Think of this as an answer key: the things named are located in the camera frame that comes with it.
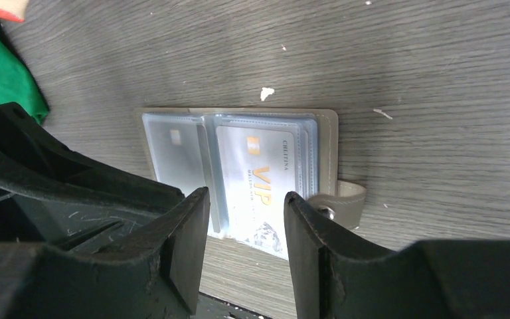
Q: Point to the white credit card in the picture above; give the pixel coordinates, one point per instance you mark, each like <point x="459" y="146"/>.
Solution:
<point x="258" y="168"/>

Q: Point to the green cloth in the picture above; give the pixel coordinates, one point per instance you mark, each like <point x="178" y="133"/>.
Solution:
<point x="17" y="84"/>

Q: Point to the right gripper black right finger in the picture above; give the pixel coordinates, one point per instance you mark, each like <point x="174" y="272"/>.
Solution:
<point x="338" y="274"/>

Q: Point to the orange patterned hanging cloth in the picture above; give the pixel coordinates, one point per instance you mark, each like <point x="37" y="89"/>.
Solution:
<point x="13" y="10"/>

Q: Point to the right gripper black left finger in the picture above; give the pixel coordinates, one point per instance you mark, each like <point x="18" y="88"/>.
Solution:
<point x="154" y="272"/>

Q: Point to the grey card holder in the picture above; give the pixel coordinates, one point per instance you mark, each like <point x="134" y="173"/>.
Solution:
<point x="316" y="134"/>

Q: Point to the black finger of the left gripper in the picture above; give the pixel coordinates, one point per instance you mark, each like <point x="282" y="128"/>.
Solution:
<point x="40" y="177"/>

